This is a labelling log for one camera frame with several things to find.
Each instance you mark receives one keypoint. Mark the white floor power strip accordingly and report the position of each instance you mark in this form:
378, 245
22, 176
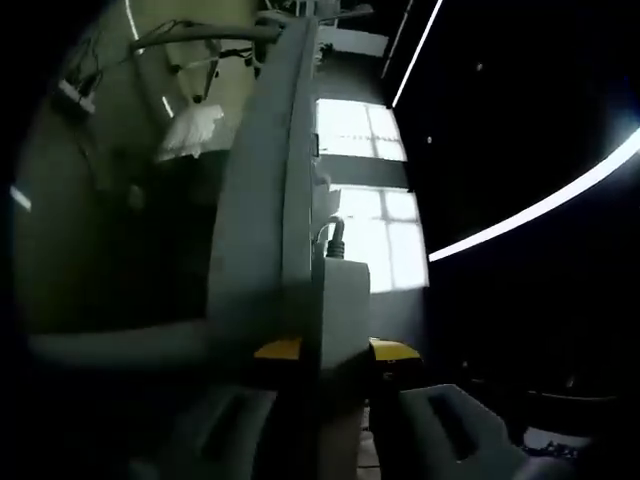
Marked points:
75, 95

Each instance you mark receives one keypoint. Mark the white plastic bag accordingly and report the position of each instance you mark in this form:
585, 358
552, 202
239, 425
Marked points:
192, 130

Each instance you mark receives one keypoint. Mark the grey table leg tube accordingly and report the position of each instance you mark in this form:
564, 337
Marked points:
210, 35

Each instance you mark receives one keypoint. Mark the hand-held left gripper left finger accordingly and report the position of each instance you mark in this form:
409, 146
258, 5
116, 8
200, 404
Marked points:
250, 400

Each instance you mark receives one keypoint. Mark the long ceiling light strip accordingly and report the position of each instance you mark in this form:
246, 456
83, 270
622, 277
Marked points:
418, 54
540, 212

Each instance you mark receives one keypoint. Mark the wide office window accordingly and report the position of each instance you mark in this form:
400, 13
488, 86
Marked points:
395, 250

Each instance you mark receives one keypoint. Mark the narrow office window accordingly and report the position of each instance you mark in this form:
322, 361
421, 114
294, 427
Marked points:
350, 125

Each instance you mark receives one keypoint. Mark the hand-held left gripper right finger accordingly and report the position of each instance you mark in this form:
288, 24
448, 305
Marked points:
410, 420

